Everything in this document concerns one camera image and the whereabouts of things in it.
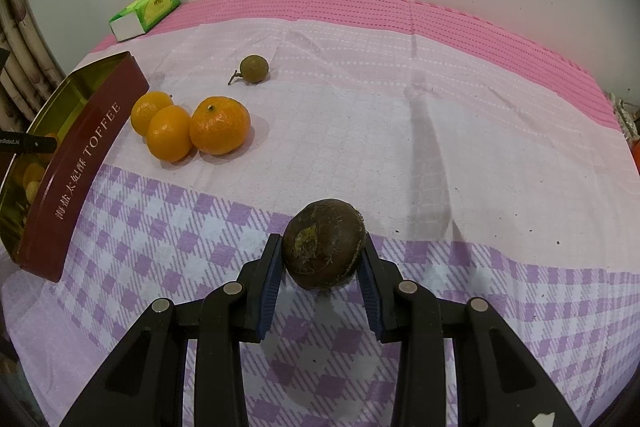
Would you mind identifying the tan longan fruit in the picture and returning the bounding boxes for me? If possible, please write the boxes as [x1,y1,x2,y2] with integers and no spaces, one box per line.
[25,180,40,205]

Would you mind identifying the dark brown mangosteen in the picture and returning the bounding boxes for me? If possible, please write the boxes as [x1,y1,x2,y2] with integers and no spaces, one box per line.
[282,198,367,291]

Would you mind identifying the gold red toffee tin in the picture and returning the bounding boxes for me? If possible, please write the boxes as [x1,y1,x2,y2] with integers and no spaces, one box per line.
[1,51,149,282]

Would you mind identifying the clutter at right edge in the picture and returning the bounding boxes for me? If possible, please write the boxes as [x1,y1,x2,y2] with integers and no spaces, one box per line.
[606,92,639,145]

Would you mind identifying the orange object at right edge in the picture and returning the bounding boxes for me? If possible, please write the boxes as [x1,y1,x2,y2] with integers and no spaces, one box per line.
[630,141,640,172]

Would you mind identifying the small orange mandarin behind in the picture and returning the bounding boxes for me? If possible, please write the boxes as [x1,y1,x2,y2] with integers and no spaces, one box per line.
[130,91,174,136]

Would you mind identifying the small orange mandarin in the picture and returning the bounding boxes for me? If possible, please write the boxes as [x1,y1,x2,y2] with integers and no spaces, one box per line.
[130,91,174,136]
[145,105,192,162]

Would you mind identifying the large orange mandarin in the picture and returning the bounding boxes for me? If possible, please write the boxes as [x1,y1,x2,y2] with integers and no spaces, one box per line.
[189,96,250,156]

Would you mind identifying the pink purple checked tablecloth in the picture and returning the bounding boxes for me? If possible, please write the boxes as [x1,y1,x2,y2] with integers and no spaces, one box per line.
[1,0,639,426]

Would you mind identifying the green white tissue box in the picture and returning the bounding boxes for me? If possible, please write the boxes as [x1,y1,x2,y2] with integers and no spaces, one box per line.
[108,0,180,42]

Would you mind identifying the green longan with stem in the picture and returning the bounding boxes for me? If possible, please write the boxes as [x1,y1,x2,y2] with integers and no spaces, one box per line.
[228,54,269,84]

